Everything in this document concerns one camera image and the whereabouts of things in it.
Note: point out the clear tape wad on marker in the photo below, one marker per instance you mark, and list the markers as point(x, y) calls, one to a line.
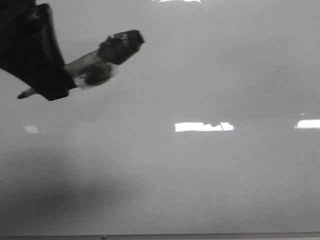
point(90, 70)

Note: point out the white whiteboard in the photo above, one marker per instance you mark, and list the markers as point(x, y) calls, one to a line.
point(212, 127)

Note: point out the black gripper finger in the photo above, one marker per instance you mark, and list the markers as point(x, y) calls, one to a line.
point(29, 49)

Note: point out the white whiteboard marker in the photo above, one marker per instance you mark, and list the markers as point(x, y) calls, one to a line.
point(117, 49)

